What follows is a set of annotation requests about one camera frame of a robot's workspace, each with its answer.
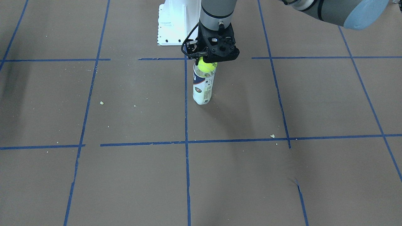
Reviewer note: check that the white pedestal column base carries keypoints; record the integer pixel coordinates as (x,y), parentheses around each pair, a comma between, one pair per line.
(176,19)

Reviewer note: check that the yellow tennis ball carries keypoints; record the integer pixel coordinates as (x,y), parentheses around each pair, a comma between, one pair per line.
(206,67)

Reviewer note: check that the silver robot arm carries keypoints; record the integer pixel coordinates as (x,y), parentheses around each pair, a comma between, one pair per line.
(350,14)

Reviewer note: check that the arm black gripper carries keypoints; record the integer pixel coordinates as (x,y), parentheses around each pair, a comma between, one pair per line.
(192,47)

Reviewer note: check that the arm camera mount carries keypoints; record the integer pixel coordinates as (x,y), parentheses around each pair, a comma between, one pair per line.
(190,49)

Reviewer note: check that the clear tennis ball can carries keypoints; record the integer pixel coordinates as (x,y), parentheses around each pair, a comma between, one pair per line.
(203,84)

